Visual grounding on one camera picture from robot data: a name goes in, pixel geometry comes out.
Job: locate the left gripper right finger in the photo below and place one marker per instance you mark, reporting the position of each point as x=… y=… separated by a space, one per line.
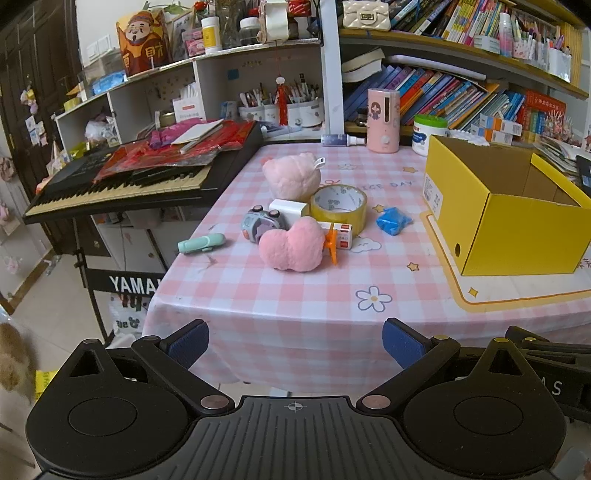
x=421 y=358

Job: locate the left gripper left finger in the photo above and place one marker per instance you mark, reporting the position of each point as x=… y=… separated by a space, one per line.
x=170 y=359

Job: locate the mint green utility knife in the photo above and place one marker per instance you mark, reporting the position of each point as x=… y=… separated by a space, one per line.
x=201 y=244

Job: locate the blue wrapper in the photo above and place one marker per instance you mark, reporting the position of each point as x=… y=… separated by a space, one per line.
x=393 y=221

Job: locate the small white red box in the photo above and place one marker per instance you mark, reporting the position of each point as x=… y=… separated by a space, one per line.
x=343 y=233

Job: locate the orange clip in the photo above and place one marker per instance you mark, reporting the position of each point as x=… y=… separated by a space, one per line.
x=331 y=241

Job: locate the pink heart plush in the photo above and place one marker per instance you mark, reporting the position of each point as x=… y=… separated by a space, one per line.
x=297 y=249

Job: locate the yellow cardboard box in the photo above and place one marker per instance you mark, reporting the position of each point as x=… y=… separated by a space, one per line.
x=504 y=210

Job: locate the yellow tape roll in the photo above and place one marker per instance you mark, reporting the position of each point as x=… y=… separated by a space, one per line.
x=341 y=204

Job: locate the white charger plug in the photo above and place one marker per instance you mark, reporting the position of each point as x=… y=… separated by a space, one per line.
x=291 y=210

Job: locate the pink pig plush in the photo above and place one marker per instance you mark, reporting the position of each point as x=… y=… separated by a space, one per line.
x=294 y=177

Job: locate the keyboard stand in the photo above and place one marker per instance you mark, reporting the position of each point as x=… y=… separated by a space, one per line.
x=131 y=283

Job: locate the white yellow placemat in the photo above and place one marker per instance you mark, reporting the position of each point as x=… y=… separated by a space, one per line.
x=498 y=293

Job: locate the pink checkered tablecloth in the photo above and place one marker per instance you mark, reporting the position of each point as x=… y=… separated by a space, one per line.
x=321 y=332

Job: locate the black Yamaha keyboard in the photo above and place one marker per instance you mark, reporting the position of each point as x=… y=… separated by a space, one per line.
x=136 y=177

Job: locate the red paper stack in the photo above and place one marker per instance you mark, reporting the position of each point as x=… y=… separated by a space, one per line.
x=180 y=145

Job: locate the white jar green lid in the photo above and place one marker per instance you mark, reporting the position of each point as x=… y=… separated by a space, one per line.
x=425 y=127

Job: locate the small spray bottle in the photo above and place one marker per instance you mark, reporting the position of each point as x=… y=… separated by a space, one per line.
x=344 y=140

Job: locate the pink cylindrical humidifier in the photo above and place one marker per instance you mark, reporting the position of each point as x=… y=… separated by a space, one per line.
x=383 y=122

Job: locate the row of colourful books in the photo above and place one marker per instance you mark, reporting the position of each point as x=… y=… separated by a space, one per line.
x=458 y=99

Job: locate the white shelf unit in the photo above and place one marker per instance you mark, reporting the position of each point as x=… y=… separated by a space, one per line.
x=212 y=78

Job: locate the red fortune god box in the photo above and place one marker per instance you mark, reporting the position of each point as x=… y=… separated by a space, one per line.
x=143 y=41

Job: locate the white yellow bottle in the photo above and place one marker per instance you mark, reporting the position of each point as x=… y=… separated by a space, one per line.
x=211 y=34

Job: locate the cream quilted handbag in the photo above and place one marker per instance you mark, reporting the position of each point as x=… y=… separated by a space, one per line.
x=366 y=15

